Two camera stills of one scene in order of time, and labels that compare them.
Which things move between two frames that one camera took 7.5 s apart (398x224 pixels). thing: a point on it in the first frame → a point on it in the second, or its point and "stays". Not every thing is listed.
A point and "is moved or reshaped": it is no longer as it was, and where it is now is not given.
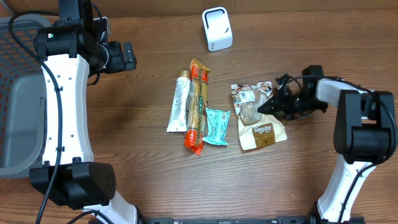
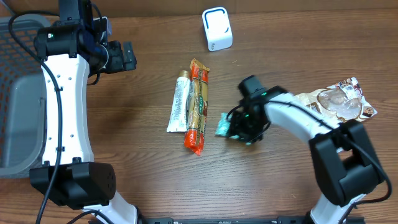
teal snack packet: [217, 122] is moved or reshaped
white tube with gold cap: [178, 119] stays
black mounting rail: [318, 219] stays
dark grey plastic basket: [22, 151] stays
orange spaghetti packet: [197, 107] stays
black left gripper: [120, 61] stays
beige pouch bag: [256, 129] is moved or reshaped
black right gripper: [280, 104] → [237, 129]
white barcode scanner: [217, 28] stays
